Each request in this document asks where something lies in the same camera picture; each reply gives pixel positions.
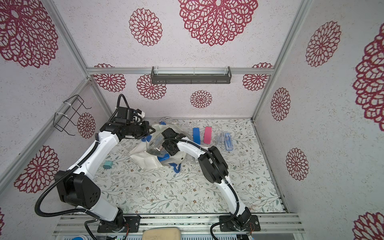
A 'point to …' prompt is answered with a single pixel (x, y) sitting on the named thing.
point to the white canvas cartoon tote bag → (151, 155)
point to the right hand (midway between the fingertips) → (163, 145)
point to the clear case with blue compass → (228, 141)
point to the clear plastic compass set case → (220, 138)
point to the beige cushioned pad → (161, 233)
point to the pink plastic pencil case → (207, 135)
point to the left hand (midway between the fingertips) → (155, 130)
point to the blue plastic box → (196, 135)
